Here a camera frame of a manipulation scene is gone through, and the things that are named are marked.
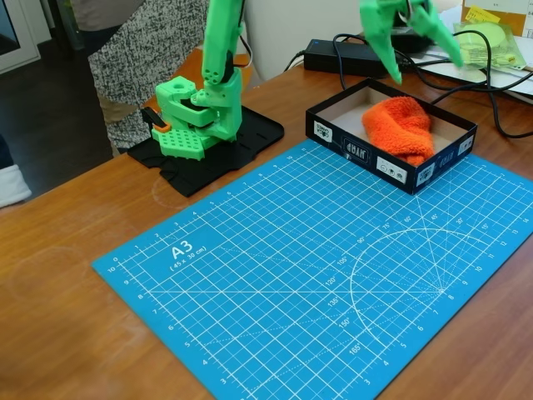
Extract yellow sticky note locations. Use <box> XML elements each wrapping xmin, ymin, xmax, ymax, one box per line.
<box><xmin>465</xmin><ymin>4</ymin><xmax>501</xmax><ymax>27</ymax></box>

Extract blue cutting mat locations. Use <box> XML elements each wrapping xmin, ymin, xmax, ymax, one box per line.
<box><xmin>91</xmin><ymin>139</ymin><xmax>533</xmax><ymax>400</ymax></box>

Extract green plastic parts bag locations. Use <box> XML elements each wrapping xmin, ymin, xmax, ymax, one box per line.
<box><xmin>452</xmin><ymin>20</ymin><xmax>528</xmax><ymax>73</ymax></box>

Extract black power adapter blue light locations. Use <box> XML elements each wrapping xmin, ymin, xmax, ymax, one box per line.
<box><xmin>302</xmin><ymin>39</ymin><xmax>386</xmax><ymax>78</ymax></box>

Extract person in speckled top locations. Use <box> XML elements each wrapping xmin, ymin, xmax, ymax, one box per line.
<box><xmin>70</xmin><ymin>0</ymin><xmax>212</xmax><ymax>156</ymax></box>

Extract dark blue cardboard box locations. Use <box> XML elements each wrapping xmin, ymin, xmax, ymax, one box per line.
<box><xmin>305</xmin><ymin>77</ymin><xmax>478</xmax><ymax>196</ymax></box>

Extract black orange table clamp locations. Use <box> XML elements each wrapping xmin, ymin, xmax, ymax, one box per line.
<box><xmin>140</xmin><ymin>107</ymin><xmax>171</xmax><ymax>133</ymax></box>

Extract brown cardboard box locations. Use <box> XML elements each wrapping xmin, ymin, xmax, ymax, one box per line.
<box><xmin>461</xmin><ymin>0</ymin><xmax>533</xmax><ymax>38</ymax></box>

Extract black power adapter white label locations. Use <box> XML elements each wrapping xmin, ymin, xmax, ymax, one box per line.
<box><xmin>365</xmin><ymin>23</ymin><xmax>436</xmax><ymax>54</ymax></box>

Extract orange fuzzy sock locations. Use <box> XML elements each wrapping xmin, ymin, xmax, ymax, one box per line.
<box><xmin>361</xmin><ymin>96</ymin><xmax>436</xmax><ymax>167</ymax></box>

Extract white fabric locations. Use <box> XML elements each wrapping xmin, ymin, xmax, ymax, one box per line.
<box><xmin>0</xmin><ymin>163</ymin><xmax>33</xmax><ymax>208</ymax></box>

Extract white window frame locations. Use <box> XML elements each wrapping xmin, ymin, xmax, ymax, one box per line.
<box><xmin>0</xmin><ymin>0</ymin><xmax>42</xmax><ymax>76</ymax></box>

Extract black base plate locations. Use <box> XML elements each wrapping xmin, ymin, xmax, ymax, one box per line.
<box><xmin>127</xmin><ymin>105</ymin><xmax>286</xmax><ymax>198</ymax></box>

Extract long black power cable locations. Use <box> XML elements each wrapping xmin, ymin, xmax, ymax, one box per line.
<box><xmin>441</xmin><ymin>29</ymin><xmax>533</xmax><ymax>138</ymax></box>

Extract black looped cable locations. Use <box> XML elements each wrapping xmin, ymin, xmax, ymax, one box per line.
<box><xmin>331</xmin><ymin>32</ymin><xmax>367</xmax><ymax>91</ymax></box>

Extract white papers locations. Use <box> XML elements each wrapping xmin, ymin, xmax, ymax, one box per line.
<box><xmin>410</xmin><ymin>11</ymin><xmax>533</xmax><ymax>105</ymax></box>

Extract red white black servo wire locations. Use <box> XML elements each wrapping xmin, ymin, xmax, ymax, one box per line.
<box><xmin>232</xmin><ymin>32</ymin><xmax>254</xmax><ymax>71</ymax></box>

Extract thin black cable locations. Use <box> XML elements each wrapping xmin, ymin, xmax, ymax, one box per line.
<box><xmin>395</xmin><ymin>53</ymin><xmax>533</xmax><ymax>105</ymax></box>

